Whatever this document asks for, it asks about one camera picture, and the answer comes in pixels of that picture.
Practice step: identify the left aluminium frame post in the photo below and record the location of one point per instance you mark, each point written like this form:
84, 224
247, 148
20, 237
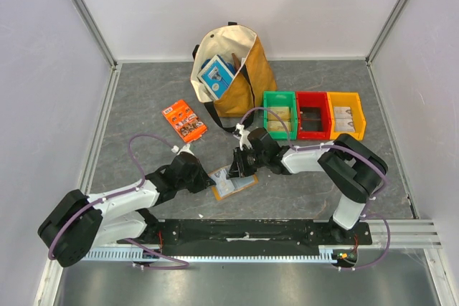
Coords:
95, 32

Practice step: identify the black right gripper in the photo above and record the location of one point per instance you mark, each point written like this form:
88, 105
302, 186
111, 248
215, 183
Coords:
242, 162

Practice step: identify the orange screw assortment box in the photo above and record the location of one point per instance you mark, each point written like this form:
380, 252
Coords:
184, 121

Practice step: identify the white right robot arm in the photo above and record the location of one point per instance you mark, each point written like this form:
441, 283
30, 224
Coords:
354, 169

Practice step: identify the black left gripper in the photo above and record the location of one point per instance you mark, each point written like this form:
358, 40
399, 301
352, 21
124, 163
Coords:
204, 180

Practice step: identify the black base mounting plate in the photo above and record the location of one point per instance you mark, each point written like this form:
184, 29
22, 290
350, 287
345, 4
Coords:
175, 232

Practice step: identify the green plastic bin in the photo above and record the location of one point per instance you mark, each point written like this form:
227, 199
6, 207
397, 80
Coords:
278, 99

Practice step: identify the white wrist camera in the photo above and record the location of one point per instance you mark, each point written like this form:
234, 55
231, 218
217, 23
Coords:
184, 149
242, 134

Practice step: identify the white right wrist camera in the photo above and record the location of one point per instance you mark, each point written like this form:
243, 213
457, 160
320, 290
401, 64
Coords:
242, 134

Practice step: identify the silver VIP card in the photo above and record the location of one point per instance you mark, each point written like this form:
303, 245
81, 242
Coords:
223, 186

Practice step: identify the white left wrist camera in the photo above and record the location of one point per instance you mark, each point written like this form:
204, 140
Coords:
184, 149

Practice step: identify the yellow plastic bin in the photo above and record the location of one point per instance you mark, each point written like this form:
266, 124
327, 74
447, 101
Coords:
350, 99

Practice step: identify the silver card in yellow bin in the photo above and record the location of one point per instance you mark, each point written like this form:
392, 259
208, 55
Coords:
344, 112

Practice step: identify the gold VIP card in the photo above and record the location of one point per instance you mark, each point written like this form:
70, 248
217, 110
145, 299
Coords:
278, 126

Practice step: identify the tan canvas tote bag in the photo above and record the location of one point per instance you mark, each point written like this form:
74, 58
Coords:
252, 78

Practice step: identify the red plastic bin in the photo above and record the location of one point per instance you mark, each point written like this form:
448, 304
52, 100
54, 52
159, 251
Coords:
314, 99

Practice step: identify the mustard leather card holder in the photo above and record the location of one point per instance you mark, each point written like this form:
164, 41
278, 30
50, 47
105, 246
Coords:
243, 183

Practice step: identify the black VIP card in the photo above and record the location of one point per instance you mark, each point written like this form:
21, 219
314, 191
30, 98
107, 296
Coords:
311, 119

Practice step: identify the grey slotted cable duct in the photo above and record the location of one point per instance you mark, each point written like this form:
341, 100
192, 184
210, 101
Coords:
223, 252

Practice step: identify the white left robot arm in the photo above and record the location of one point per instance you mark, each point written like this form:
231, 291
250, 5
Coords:
80, 223

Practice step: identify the aluminium corner frame post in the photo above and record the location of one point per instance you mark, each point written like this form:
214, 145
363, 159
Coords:
386, 29

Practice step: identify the blue razor package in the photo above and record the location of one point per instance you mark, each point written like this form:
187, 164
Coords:
216, 75

